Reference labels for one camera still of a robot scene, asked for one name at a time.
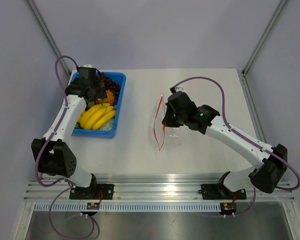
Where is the clear zip top bag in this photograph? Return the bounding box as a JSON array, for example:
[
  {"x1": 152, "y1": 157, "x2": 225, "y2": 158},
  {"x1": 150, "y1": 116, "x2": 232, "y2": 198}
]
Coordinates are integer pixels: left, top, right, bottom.
[{"x1": 148, "y1": 93, "x2": 182, "y2": 153}]

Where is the large yellow banana bunch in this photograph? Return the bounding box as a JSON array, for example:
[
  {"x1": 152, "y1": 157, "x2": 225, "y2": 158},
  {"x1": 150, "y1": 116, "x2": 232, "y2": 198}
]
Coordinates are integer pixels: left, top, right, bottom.
[{"x1": 77, "y1": 103, "x2": 116, "y2": 130}]

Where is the red bell pepper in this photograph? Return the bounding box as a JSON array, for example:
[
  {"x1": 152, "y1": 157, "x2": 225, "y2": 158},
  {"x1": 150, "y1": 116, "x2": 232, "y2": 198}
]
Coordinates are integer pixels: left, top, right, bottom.
[{"x1": 95, "y1": 98, "x2": 109, "y2": 105}]

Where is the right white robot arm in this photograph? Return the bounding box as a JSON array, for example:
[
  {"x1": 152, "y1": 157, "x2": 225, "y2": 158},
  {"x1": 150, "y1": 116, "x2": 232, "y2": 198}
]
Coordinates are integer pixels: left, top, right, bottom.
[{"x1": 162, "y1": 91, "x2": 288, "y2": 198}]

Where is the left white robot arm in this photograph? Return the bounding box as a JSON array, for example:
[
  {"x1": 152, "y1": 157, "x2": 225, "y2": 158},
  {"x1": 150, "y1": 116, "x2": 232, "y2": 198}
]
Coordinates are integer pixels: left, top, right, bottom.
[{"x1": 31, "y1": 65, "x2": 102, "y2": 199}]

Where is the purple grape bunch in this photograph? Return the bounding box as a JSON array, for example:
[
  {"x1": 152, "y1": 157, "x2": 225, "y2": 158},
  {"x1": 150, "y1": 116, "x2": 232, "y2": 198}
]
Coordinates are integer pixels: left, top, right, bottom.
[{"x1": 95, "y1": 72, "x2": 121, "y2": 92}]

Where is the orange spiky fruit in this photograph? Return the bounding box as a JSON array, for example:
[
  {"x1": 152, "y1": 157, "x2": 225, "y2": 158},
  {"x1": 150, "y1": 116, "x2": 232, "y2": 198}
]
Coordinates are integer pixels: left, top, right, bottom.
[{"x1": 106, "y1": 90, "x2": 116, "y2": 106}]

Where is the green white cabbage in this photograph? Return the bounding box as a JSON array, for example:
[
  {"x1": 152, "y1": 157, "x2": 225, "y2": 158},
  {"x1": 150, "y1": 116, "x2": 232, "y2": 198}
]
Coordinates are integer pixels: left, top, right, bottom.
[{"x1": 99, "y1": 118, "x2": 115, "y2": 131}]

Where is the blue plastic bin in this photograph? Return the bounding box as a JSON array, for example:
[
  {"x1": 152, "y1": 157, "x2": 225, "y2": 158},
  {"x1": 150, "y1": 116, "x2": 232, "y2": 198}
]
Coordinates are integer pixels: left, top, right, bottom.
[{"x1": 72, "y1": 72, "x2": 126, "y2": 139}]

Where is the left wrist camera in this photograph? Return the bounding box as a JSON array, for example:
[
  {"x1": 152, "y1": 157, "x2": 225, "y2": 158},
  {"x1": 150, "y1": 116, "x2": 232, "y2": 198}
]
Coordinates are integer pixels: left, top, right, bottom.
[{"x1": 79, "y1": 64, "x2": 93, "y2": 68}]

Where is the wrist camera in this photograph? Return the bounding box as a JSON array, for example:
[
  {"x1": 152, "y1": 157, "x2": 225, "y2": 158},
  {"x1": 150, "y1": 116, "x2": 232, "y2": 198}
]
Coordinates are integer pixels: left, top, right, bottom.
[
  {"x1": 79, "y1": 64, "x2": 93, "y2": 68},
  {"x1": 169, "y1": 86, "x2": 184, "y2": 94}
]

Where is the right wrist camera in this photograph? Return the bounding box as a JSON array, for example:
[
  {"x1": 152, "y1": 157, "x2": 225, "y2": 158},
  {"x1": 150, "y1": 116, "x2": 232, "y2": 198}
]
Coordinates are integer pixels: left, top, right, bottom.
[{"x1": 169, "y1": 86, "x2": 184, "y2": 94}]

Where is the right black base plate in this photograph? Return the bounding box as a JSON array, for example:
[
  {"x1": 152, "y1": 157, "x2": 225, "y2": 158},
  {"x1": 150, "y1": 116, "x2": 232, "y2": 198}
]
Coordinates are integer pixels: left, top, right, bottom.
[{"x1": 198, "y1": 183, "x2": 247, "y2": 200}]

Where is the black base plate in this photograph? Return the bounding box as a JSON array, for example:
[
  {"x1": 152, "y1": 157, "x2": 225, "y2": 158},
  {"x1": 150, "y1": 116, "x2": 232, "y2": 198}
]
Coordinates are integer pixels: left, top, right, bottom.
[
  {"x1": 198, "y1": 183, "x2": 247, "y2": 200},
  {"x1": 69, "y1": 184, "x2": 114, "y2": 200}
]

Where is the aluminium mounting rail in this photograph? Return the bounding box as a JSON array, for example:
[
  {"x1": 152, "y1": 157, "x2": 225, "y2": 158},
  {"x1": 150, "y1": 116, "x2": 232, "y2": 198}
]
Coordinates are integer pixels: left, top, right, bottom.
[{"x1": 23, "y1": 173, "x2": 295, "y2": 203}]

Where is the left aluminium frame post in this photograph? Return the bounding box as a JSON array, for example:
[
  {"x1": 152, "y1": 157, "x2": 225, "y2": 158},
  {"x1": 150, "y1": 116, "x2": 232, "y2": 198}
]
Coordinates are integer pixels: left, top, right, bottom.
[{"x1": 26, "y1": 0, "x2": 72, "y2": 78}]

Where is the aluminium frame post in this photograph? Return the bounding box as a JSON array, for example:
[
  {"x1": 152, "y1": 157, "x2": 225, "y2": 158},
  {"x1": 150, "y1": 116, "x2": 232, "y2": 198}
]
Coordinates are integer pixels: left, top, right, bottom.
[
  {"x1": 26, "y1": 0, "x2": 72, "y2": 78},
  {"x1": 242, "y1": 0, "x2": 289, "y2": 77}
]

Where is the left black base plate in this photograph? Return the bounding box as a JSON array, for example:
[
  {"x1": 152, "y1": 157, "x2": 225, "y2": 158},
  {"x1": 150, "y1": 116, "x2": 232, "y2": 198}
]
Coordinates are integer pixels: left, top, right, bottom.
[{"x1": 69, "y1": 184, "x2": 114, "y2": 200}]

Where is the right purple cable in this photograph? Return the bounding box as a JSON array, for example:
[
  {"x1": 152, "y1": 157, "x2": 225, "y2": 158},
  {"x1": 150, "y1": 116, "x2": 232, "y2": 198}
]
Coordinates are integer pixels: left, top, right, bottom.
[{"x1": 173, "y1": 76, "x2": 300, "y2": 218}]

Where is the white slotted cable duct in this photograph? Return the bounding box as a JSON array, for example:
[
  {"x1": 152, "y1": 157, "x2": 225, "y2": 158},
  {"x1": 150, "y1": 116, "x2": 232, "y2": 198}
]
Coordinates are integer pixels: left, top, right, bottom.
[{"x1": 34, "y1": 201, "x2": 221, "y2": 213}]

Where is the right aluminium frame post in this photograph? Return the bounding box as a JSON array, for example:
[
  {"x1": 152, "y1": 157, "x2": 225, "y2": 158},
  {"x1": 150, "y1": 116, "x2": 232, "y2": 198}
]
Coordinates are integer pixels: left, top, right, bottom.
[{"x1": 242, "y1": 0, "x2": 289, "y2": 77}]

